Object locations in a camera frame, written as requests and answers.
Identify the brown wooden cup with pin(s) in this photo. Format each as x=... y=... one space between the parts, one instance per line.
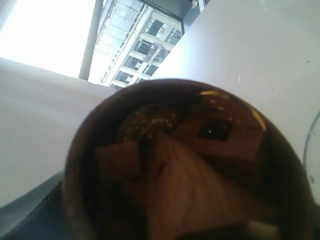
x=226 y=132

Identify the clear measuring jar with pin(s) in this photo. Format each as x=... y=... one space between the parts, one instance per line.
x=311 y=151

